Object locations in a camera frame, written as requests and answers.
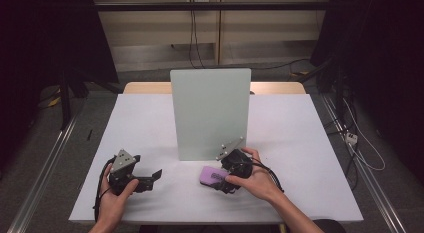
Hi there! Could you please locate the person's left hand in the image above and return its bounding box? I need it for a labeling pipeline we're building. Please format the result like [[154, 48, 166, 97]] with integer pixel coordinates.
[[97, 162, 140, 226]]

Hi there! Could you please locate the black curtain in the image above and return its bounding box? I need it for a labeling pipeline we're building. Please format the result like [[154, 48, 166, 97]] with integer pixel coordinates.
[[0, 0, 120, 171], [309, 0, 424, 182]]

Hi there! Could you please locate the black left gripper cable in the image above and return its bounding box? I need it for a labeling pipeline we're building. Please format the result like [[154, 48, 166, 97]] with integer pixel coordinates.
[[93, 157, 116, 223]]

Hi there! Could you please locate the black horizontal rail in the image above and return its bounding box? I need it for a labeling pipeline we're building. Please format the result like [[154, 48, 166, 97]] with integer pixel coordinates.
[[94, 1, 332, 13]]

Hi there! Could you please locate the white floor cable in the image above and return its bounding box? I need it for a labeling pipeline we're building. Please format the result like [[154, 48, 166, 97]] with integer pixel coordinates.
[[342, 98, 387, 172]]

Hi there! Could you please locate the white power strip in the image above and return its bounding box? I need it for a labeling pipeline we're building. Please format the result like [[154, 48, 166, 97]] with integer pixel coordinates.
[[344, 132, 359, 146]]

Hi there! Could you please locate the whiteboard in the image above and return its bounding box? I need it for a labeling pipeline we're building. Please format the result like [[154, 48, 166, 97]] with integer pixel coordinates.
[[169, 68, 252, 162]]

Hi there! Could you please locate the person's right hand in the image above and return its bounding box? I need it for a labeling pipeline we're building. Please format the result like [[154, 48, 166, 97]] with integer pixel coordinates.
[[225, 146, 285, 203]]

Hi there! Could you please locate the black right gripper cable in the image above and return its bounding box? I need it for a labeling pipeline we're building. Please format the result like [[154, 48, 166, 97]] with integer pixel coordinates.
[[244, 160, 285, 194]]

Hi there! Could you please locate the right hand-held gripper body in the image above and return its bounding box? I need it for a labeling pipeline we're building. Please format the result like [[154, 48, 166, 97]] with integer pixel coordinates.
[[215, 136, 255, 195]]

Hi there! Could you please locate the wooden table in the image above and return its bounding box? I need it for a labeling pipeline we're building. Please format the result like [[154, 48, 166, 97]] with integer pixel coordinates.
[[123, 81, 307, 95]]

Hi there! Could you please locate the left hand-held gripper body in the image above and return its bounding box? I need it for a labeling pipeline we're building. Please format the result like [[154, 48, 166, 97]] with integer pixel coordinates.
[[108, 148, 156, 196]]

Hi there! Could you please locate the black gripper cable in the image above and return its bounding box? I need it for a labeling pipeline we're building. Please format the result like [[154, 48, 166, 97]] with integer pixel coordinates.
[[93, 157, 116, 223], [244, 160, 285, 194]]

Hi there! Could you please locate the black hanging wall cable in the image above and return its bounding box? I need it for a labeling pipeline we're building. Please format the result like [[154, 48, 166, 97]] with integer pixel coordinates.
[[170, 1, 208, 70]]

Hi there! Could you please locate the aluminium floor rail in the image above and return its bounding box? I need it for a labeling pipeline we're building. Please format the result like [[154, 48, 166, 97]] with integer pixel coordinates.
[[320, 93, 408, 233], [6, 112, 81, 233]]

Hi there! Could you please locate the purple whiteboard eraser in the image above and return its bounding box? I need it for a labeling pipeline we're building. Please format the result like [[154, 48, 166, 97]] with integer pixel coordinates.
[[199, 165, 231, 188]]

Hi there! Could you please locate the black metal stand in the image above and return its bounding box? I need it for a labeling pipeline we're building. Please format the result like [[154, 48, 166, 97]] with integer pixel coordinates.
[[295, 56, 349, 127], [57, 67, 124, 131]]

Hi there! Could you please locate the white table mat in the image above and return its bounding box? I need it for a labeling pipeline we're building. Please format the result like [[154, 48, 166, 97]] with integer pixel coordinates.
[[68, 93, 364, 225]]

